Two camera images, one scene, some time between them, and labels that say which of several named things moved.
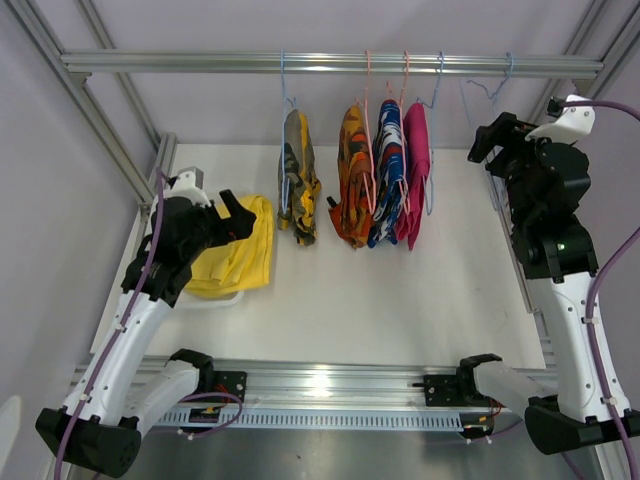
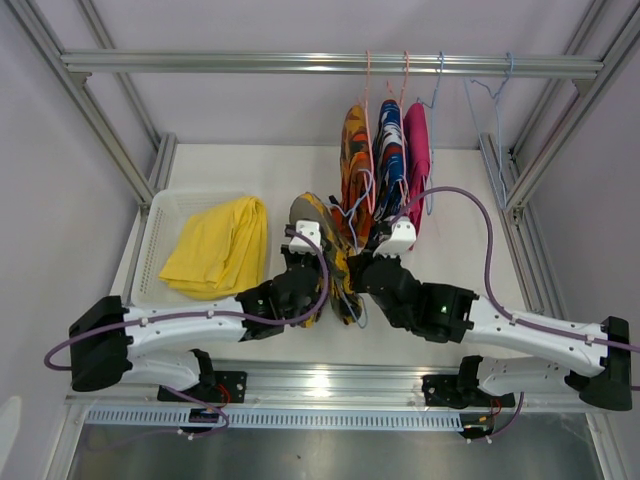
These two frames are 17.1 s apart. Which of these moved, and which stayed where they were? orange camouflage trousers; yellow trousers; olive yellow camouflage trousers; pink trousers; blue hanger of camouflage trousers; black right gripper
Moved: olive yellow camouflage trousers; black right gripper; blue hanger of camouflage trousers
Stayed: orange camouflage trousers; pink trousers; yellow trousers
